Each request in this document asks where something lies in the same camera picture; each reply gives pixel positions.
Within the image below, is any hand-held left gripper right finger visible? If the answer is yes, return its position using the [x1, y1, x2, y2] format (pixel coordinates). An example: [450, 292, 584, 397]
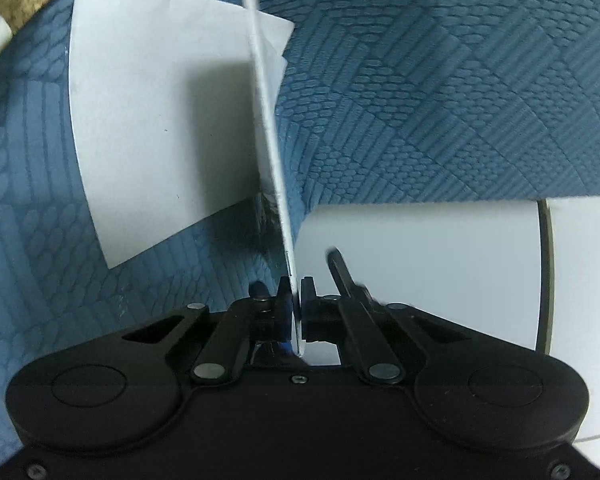
[300, 277, 482, 387]

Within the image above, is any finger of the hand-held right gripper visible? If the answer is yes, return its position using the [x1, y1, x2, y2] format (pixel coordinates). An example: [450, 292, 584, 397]
[326, 246, 372, 306]

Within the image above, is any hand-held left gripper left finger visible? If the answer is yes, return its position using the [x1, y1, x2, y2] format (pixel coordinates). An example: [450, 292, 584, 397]
[121, 277, 295, 387]

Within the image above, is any white paper sheet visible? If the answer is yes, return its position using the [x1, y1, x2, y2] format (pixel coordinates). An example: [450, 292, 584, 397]
[68, 0, 296, 271]

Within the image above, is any blue textured sofa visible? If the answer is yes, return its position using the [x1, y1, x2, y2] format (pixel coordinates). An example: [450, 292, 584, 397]
[0, 0, 600, 467]

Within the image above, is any white booklet with photo cover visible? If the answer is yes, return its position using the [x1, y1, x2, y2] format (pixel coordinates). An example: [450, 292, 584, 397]
[235, 0, 307, 357]

